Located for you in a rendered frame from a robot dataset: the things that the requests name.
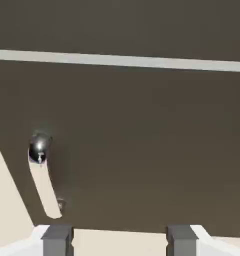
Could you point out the dark brown cabinet door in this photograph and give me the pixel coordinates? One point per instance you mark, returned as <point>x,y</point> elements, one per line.
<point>135,140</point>
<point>119,24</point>

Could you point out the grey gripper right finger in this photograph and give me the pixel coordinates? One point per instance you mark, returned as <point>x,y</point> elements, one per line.
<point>181,242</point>

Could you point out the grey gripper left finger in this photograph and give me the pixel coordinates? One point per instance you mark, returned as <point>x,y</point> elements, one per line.
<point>56,242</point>

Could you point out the dark brown cabinet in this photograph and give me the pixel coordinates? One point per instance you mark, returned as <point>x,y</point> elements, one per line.
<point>119,60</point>

